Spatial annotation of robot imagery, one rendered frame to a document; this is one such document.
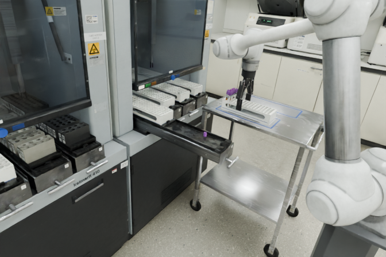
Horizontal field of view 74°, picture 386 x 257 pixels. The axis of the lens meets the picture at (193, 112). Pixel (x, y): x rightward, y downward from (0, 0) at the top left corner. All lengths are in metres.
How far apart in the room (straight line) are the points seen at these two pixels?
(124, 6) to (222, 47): 0.46
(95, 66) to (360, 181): 1.02
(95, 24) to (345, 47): 0.87
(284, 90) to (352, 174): 2.60
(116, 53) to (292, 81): 2.54
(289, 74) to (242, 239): 2.14
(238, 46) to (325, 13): 0.49
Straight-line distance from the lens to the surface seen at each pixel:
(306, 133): 1.42
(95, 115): 1.20
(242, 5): 4.21
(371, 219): 1.18
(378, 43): 3.22
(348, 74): 0.87
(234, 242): 1.85
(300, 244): 1.99
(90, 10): 1.10
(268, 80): 3.46
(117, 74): 1.22
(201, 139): 1.21
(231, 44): 1.22
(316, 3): 0.84
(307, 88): 3.35
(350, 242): 1.23
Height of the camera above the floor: 1.42
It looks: 25 degrees down
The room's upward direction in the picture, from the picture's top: 5 degrees clockwise
